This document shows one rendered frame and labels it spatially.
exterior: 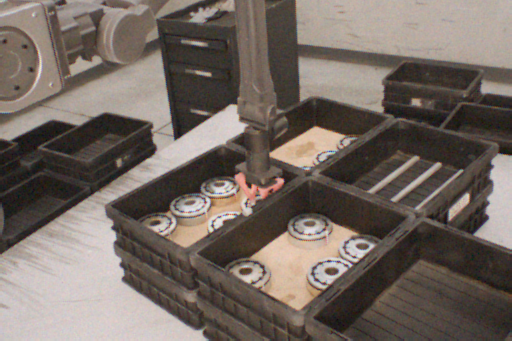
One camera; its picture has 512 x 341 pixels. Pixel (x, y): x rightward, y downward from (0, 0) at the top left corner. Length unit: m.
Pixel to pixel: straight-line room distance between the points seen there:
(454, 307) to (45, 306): 0.94
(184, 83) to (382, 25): 2.06
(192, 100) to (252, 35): 1.92
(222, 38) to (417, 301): 1.88
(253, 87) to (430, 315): 0.59
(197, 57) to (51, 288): 1.68
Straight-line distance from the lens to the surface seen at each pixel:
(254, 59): 1.31
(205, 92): 3.11
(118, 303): 1.56
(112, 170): 2.60
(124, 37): 0.94
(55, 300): 1.63
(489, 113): 2.75
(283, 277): 1.35
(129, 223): 1.41
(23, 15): 0.83
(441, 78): 3.19
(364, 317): 1.26
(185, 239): 1.50
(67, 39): 0.87
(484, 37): 4.60
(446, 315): 1.28
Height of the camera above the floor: 1.68
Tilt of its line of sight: 28 degrees down
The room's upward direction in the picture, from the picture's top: 5 degrees counter-clockwise
